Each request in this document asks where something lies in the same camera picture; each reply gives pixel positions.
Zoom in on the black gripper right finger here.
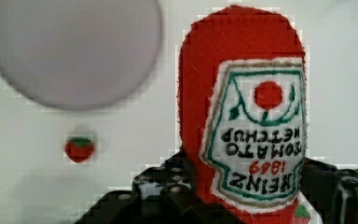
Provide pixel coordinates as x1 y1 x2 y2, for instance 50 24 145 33
300 158 358 224

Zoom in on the red plush strawberry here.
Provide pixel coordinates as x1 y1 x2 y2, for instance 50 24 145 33
64 137 95 162

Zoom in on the red plush ketchup bottle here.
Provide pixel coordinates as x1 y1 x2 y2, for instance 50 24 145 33
178 6 315 224

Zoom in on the lavender round plate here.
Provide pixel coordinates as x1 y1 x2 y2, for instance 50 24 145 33
0 0 163 111

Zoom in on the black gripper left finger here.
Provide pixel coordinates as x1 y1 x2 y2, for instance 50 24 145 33
74 150 246 224

